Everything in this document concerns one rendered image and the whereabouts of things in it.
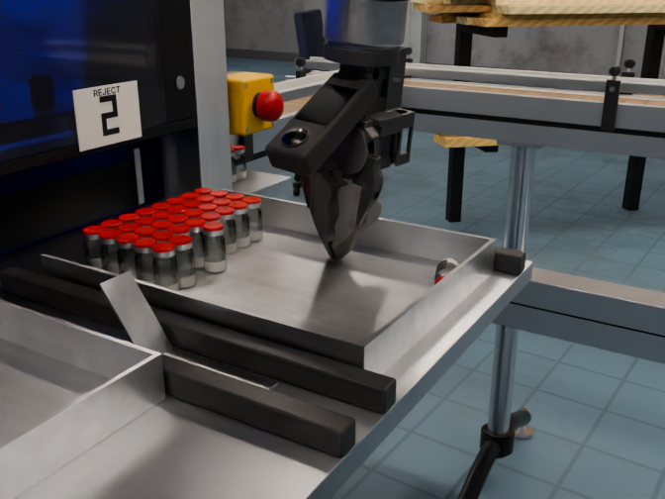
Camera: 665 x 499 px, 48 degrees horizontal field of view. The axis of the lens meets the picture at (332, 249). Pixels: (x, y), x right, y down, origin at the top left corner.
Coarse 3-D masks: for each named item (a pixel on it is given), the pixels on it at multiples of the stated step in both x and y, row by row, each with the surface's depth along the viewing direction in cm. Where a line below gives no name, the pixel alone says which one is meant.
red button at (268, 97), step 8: (264, 96) 94; (272, 96) 94; (280, 96) 96; (256, 104) 94; (264, 104) 94; (272, 104) 94; (280, 104) 95; (256, 112) 95; (264, 112) 94; (272, 112) 94; (280, 112) 96; (264, 120) 96; (272, 120) 95
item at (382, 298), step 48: (240, 192) 87; (288, 240) 81; (384, 240) 78; (432, 240) 75; (480, 240) 72; (96, 288) 65; (144, 288) 61; (192, 288) 69; (240, 288) 69; (288, 288) 69; (336, 288) 69; (384, 288) 69; (432, 288) 61; (288, 336) 55; (336, 336) 60; (384, 336) 54
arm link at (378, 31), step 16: (336, 0) 64; (352, 0) 63; (368, 0) 63; (384, 0) 70; (400, 0) 69; (336, 16) 65; (352, 16) 64; (368, 16) 64; (384, 16) 64; (400, 16) 65; (336, 32) 65; (352, 32) 64; (368, 32) 64; (384, 32) 65; (400, 32) 66; (352, 48) 66; (368, 48) 65; (384, 48) 66
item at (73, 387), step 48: (0, 336) 59; (48, 336) 56; (96, 336) 53; (0, 384) 53; (48, 384) 53; (96, 384) 53; (144, 384) 49; (0, 432) 47; (48, 432) 43; (96, 432) 46; (0, 480) 41
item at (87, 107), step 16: (80, 96) 72; (96, 96) 74; (128, 96) 78; (80, 112) 73; (96, 112) 74; (128, 112) 78; (80, 128) 73; (96, 128) 75; (112, 128) 77; (128, 128) 78; (80, 144) 73; (96, 144) 75
